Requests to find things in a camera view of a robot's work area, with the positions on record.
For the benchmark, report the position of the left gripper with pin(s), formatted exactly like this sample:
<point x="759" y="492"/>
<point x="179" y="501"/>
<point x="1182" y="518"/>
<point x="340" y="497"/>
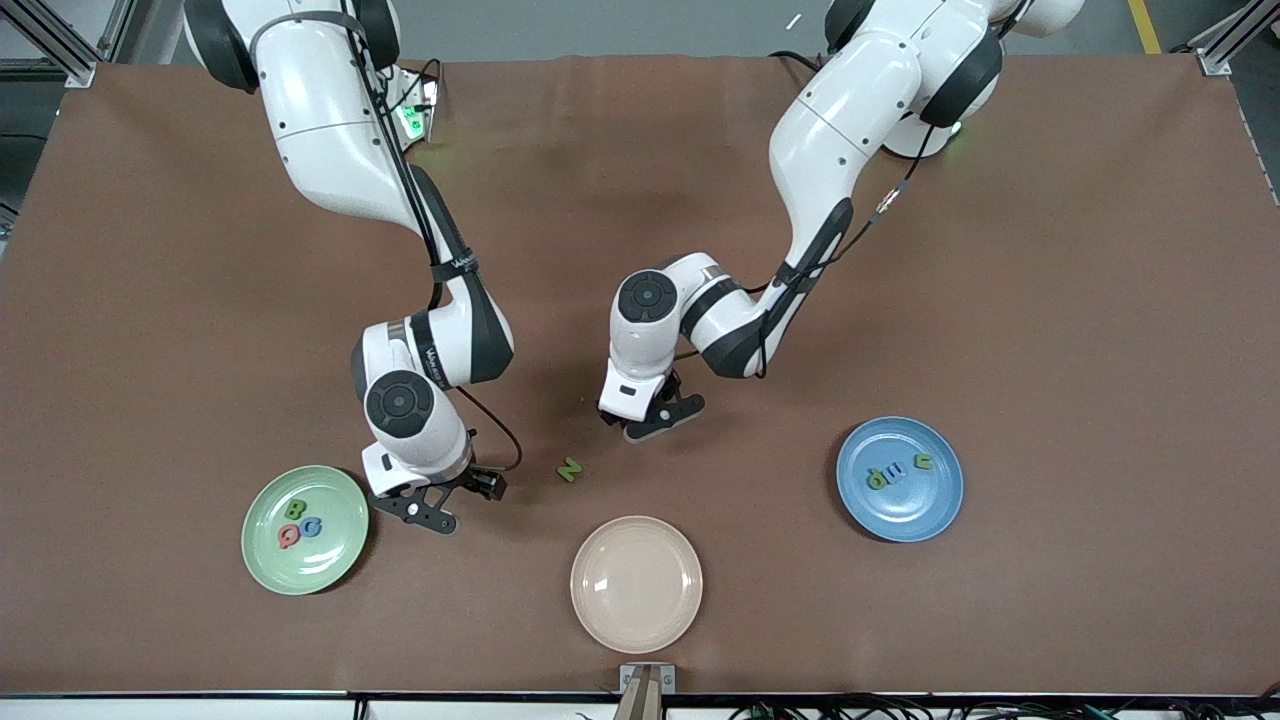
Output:
<point x="668" y="386"/>

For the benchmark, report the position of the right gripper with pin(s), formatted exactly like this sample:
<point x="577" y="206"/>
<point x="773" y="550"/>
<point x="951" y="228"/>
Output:
<point x="468" y="477"/>

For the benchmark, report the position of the green letter N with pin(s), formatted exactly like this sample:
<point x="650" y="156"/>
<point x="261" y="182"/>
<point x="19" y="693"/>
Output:
<point x="569" y="468"/>

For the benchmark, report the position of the blue letter G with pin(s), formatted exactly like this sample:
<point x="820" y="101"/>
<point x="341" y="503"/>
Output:
<point x="305" y="527"/>

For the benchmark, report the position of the green letter B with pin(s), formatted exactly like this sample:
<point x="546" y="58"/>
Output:
<point x="294" y="509"/>

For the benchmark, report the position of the red letter Q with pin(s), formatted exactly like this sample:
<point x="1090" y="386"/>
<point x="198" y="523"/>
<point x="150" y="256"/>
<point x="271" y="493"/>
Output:
<point x="281" y="539"/>

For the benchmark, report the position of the green letter p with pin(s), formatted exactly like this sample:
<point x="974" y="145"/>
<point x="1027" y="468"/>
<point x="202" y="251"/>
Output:
<point x="877" y="479"/>

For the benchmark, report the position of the blue letter m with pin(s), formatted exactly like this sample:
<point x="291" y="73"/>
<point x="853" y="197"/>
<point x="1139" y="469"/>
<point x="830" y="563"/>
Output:
<point x="897" y="472"/>

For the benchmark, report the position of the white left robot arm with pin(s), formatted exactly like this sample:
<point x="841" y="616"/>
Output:
<point x="850" y="110"/>

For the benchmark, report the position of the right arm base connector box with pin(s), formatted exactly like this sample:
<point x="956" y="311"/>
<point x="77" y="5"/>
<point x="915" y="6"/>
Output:
<point x="415" y="115"/>

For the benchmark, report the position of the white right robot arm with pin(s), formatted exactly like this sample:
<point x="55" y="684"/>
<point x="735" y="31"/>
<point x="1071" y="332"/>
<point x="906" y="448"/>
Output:
<point x="320" y="130"/>

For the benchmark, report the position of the green plate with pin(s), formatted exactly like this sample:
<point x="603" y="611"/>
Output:
<point x="330" y="565"/>

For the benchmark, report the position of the beige plate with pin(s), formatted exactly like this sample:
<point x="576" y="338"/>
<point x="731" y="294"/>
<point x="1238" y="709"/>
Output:
<point x="636" y="584"/>

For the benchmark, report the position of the brown table cover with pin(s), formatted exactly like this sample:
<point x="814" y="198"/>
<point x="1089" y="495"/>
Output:
<point x="620" y="170"/>

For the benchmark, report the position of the blue plate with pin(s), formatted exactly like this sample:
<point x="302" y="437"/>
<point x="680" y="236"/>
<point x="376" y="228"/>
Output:
<point x="900" y="515"/>

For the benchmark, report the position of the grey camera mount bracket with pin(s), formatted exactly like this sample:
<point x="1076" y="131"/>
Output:
<point x="647" y="685"/>

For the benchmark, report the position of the aluminium frame profile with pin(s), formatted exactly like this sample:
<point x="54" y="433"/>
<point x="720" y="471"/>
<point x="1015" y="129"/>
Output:
<point x="1220" y="50"/>
<point x="70" y="65"/>

